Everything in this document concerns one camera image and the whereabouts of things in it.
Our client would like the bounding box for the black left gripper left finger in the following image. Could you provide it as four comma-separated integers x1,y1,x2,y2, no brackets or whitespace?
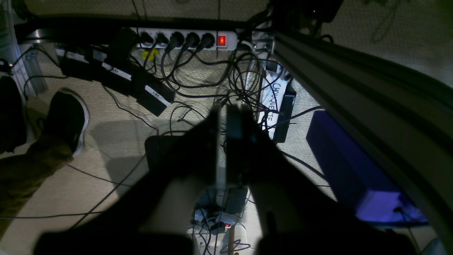
35,108,220,255

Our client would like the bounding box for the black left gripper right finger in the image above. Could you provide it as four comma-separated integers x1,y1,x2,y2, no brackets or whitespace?
226,105,416,255

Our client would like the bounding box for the blue plastic box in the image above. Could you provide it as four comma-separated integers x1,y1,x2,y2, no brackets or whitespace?
307,111,428,227

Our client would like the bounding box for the white labelled black box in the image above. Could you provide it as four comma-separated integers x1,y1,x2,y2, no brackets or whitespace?
258,60,297,143

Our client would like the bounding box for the black power adapter brick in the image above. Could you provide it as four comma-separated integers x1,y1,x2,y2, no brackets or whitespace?
56,47,175,116

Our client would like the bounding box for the black sneaker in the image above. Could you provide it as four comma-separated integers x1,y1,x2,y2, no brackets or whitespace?
42,87,90,156

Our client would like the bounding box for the white power strip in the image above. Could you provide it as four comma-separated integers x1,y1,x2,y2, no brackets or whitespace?
133,28,239,51

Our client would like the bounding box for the aluminium table frame rail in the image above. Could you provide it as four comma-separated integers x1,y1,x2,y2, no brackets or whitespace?
274,32,453,254

